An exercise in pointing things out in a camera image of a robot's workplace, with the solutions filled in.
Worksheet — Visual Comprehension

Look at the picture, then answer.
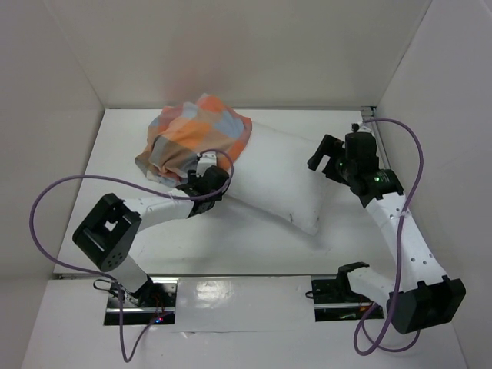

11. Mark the orange grey checked pillowcase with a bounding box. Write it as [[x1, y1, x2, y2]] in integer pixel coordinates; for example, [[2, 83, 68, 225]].
[[135, 94, 253, 188]]

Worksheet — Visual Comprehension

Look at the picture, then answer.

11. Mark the white pillow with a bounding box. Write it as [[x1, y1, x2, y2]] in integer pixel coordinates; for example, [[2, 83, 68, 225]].
[[228, 122, 327, 235]]

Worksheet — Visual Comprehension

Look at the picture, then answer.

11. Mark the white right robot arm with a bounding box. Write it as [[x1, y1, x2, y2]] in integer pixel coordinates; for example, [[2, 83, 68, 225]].
[[307, 131, 466, 334]]

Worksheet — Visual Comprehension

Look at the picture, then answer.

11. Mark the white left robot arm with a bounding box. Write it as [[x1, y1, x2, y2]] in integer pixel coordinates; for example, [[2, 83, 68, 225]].
[[72, 165, 230, 307]]

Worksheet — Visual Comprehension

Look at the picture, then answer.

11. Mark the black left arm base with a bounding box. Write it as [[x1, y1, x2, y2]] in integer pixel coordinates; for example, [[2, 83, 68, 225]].
[[93, 278, 178, 326]]

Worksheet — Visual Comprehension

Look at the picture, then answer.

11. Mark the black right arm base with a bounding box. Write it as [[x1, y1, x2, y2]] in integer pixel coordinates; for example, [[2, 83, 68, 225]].
[[304, 276, 373, 322]]

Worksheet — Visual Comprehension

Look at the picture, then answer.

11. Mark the aluminium table edge rail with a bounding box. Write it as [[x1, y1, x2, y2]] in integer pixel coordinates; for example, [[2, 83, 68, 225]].
[[361, 106, 390, 169]]

